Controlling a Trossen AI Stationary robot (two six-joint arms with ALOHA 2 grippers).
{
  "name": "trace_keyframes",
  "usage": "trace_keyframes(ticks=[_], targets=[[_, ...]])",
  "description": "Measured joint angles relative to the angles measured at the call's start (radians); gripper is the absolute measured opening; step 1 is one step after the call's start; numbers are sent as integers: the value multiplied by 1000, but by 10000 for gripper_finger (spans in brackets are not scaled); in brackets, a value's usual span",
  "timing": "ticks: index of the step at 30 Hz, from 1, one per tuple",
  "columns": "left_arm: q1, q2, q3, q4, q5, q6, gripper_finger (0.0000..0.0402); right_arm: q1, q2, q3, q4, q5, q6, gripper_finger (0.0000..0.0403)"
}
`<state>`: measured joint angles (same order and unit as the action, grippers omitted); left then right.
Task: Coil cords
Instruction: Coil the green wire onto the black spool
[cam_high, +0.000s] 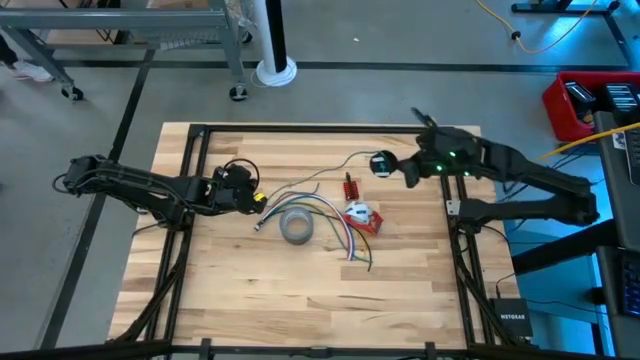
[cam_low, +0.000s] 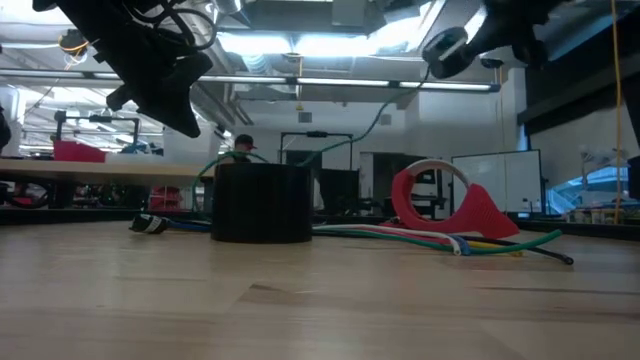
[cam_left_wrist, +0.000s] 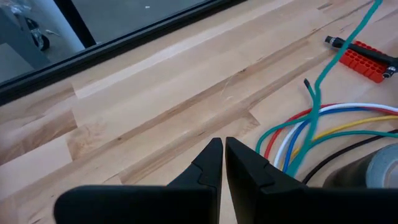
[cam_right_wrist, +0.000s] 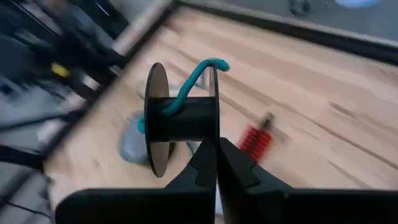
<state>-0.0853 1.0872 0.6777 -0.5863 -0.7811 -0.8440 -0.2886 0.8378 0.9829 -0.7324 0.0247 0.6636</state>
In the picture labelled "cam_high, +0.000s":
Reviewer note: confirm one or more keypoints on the wide tape roll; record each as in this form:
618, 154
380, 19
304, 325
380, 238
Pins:
296, 239

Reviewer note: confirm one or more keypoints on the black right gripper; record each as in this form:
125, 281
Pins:
445, 150

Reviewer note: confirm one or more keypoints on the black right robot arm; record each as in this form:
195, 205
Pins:
540, 185

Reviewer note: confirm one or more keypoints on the red circuit board module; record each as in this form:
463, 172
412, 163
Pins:
374, 222

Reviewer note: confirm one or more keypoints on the black keyboard coloured keys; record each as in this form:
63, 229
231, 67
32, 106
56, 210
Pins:
632, 285

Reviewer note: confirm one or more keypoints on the person's foot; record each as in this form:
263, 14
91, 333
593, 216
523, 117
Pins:
32, 71

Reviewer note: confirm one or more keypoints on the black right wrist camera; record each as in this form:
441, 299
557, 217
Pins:
412, 177

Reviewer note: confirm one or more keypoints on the white pole with round base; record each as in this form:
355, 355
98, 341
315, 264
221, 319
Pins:
265, 40

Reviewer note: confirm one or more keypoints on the small red ridged block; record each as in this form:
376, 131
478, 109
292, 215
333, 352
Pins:
351, 190

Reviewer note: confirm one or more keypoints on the red plastic bin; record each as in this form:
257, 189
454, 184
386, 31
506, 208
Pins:
555, 110

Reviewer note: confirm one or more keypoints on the black device with label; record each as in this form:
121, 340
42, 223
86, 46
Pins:
580, 95
622, 100

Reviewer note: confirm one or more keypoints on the black Netgear network switch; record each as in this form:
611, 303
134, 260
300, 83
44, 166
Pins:
511, 317

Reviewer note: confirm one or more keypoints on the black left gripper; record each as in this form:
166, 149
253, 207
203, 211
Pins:
232, 190

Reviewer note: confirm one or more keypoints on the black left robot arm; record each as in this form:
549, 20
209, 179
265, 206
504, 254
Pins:
140, 182

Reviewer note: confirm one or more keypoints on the black desk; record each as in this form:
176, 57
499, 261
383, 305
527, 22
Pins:
620, 200

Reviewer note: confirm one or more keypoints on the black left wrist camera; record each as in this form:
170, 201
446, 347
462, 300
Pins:
257, 207

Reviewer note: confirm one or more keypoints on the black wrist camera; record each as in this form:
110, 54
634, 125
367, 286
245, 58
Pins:
257, 207
412, 177

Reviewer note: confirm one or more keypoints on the wood top metal workbench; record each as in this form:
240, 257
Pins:
125, 19

